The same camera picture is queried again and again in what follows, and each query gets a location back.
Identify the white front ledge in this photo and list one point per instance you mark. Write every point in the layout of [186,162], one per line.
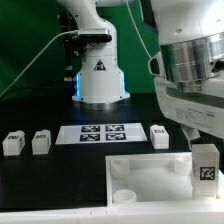
[190,212]

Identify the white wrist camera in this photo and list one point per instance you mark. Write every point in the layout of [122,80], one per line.
[156,66]

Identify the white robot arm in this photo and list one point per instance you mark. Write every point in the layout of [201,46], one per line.
[189,81]

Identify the white square tabletop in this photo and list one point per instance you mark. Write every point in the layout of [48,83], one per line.
[154,180]

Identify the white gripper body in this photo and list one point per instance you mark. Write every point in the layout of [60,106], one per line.
[203,110]

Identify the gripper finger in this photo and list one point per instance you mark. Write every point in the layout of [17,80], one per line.
[192,135]

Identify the black camera on stand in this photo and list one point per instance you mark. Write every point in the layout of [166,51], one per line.
[76,40]

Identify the white sheet with markers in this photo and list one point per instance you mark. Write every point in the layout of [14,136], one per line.
[101,133]

